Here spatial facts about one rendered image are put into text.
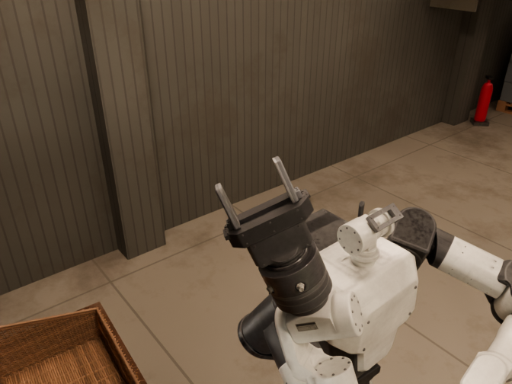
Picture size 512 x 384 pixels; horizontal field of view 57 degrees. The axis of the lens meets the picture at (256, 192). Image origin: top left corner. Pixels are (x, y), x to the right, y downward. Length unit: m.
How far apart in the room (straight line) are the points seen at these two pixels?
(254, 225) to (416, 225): 0.64
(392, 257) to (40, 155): 2.39
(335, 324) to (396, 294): 0.37
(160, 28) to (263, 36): 0.85
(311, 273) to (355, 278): 0.36
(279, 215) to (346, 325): 0.19
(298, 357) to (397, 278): 0.38
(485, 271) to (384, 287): 0.28
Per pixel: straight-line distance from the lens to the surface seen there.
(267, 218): 0.61
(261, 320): 0.93
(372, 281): 1.01
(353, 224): 0.96
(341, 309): 0.69
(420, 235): 1.17
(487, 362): 1.11
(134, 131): 3.05
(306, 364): 0.75
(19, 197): 3.14
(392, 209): 1.01
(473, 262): 1.21
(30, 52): 2.92
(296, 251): 0.63
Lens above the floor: 2.02
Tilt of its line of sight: 29 degrees down
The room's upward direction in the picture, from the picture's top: straight up
